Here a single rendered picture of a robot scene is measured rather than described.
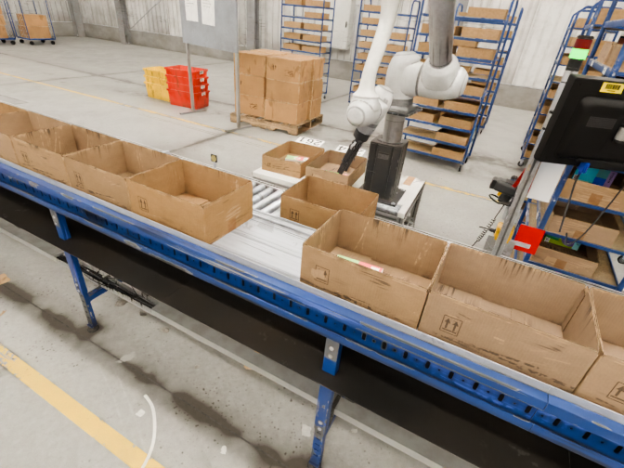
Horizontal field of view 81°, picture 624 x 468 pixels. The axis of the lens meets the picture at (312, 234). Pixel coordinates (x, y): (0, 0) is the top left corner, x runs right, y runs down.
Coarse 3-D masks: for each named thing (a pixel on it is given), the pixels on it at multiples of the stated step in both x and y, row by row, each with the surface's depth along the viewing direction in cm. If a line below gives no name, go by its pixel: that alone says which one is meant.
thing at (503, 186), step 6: (492, 180) 163; (498, 180) 161; (504, 180) 162; (510, 180) 162; (492, 186) 163; (498, 186) 161; (504, 186) 160; (510, 186) 159; (498, 192) 165; (504, 192) 161; (510, 192) 160; (498, 198) 166; (504, 198) 164; (510, 198) 163
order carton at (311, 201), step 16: (288, 192) 177; (304, 192) 194; (320, 192) 194; (336, 192) 190; (352, 192) 186; (368, 192) 182; (288, 208) 172; (304, 208) 168; (320, 208) 164; (336, 208) 194; (352, 208) 190; (368, 208) 167; (304, 224) 172; (320, 224) 168
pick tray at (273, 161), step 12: (288, 144) 264; (300, 144) 262; (264, 156) 234; (276, 156) 252; (300, 156) 264; (312, 156) 239; (264, 168) 239; (276, 168) 235; (288, 168) 231; (300, 168) 227
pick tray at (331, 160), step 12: (324, 156) 249; (336, 156) 254; (360, 156) 247; (312, 168) 223; (324, 168) 248; (336, 168) 249; (348, 168) 251; (360, 168) 236; (336, 180) 220; (348, 180) 218
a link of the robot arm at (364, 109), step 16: (384, 0) 139; (400, 0) 140; (384, 16) 141; (384, 32) 141; (384, 48) 142; (368, 64) 141; (368, 80) 141; (368, 96) 142; (352, 112) 142; (368, 112) 142
